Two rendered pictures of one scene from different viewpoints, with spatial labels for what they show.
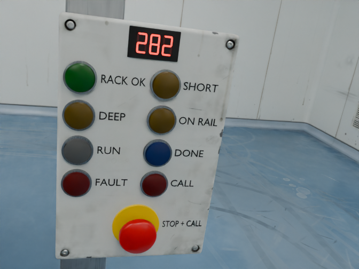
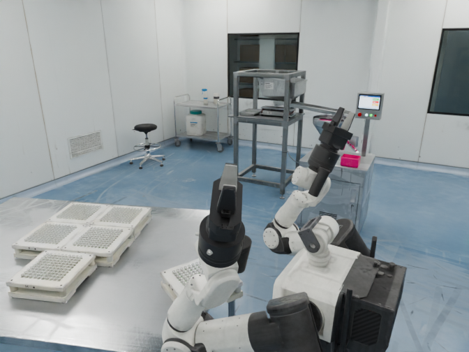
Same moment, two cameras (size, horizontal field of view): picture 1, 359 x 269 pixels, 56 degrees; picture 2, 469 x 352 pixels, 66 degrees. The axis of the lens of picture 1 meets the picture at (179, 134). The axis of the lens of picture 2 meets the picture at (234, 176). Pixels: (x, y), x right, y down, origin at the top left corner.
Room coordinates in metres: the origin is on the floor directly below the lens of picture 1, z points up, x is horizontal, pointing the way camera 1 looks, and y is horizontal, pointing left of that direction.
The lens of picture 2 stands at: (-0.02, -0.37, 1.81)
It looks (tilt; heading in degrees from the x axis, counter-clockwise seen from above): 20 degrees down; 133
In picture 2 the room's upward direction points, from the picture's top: straight up
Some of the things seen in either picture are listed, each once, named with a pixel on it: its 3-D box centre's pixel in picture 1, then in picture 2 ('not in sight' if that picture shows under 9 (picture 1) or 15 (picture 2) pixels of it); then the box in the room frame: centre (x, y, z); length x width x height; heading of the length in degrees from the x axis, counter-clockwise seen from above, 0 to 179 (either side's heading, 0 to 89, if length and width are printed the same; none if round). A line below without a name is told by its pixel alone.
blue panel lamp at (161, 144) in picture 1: (157, 153); not in sight; (0.33, 0.02, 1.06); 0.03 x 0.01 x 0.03; 105
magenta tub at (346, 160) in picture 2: not in sight; (350, 160); (-1.42, 2.69, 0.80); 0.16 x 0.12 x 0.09; 16
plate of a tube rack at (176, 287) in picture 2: not in sight; (200, 278); (-0.96, 0.44, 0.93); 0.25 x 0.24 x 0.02; 77
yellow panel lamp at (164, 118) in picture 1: (162, 120); not in sight; (0.33, 0.02, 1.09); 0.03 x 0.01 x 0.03; 105
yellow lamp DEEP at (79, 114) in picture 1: (78, 116); not in sight; (0.30, 0.10, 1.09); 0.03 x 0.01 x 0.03; 105
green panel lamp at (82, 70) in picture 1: (80, 78); not in sight; (0.30, 0.10, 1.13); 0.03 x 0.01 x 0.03; 105
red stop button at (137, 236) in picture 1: (136, 228); not in sight; (0.32, 0.03, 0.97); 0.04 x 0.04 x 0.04; 15
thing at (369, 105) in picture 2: not in sight; (366, 125); (-1.46, 3.03, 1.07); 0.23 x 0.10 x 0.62; 16
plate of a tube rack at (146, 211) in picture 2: not in sight; (121, 216); (-1.68, 0.52, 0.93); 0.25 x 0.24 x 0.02; 124
